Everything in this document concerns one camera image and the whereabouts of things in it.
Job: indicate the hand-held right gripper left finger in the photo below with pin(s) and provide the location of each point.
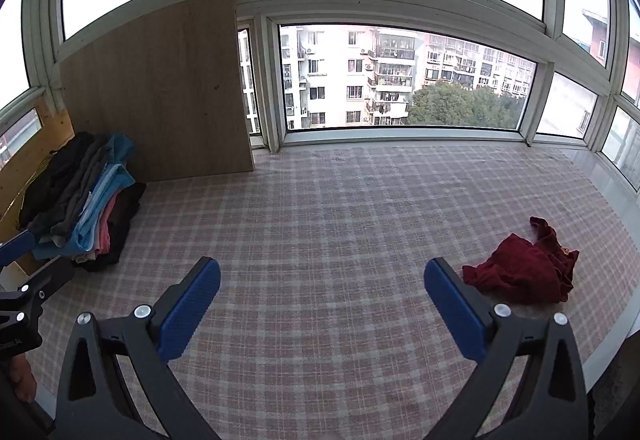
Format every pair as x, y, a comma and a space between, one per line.
190, 307

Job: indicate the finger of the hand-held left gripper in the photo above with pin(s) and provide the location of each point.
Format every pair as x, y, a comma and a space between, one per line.
50, 277
15, 246

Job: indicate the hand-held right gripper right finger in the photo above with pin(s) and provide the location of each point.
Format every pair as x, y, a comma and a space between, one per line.
452, 310

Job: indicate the dark red garment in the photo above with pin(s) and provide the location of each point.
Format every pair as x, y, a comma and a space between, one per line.
520, 265

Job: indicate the pile of folded clothes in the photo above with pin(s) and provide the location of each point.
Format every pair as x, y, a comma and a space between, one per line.
85, 200

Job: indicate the person's left hand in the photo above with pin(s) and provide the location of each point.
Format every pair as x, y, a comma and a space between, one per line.
24, 377

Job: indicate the pine wood panel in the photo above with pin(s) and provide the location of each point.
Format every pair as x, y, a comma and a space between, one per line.
30, 155

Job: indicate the pink plaid bed sheet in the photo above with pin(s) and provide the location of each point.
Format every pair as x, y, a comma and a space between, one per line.
325, 220

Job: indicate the green tree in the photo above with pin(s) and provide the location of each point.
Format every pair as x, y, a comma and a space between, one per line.
465, 107

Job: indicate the light brown wooden board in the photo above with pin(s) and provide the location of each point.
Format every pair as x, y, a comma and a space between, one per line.
160, 95

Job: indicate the white apartment building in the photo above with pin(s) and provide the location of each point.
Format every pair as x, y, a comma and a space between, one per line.
340, 85

